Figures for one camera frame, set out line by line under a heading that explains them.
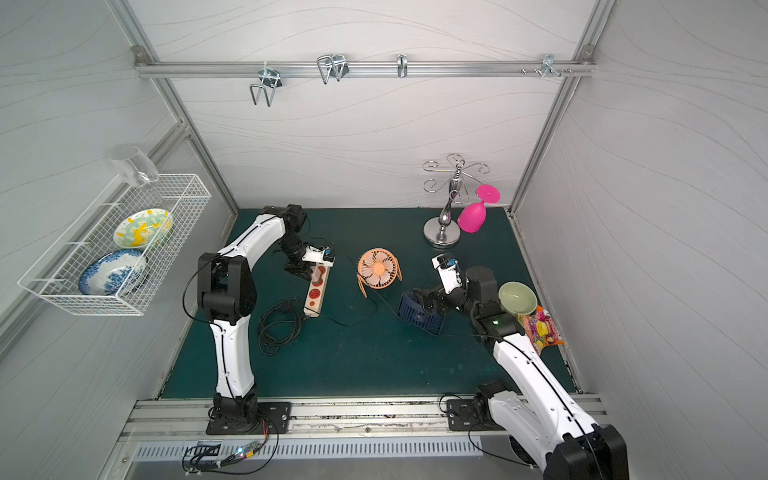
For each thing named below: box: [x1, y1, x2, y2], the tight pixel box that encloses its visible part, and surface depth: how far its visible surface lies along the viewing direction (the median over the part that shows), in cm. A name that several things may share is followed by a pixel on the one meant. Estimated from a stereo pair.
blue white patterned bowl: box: [78, 250, 149, 296], surface depth 63 cm
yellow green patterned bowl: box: [113, 208, 173, 248], surface depth 71 cm
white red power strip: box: [303, 266, 331, 318], surface depth 95 cm
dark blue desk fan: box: [398, 289, 446, 335], surface depth 87 cm
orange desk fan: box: [356, 248, 403, 299], surface depth 95 cm
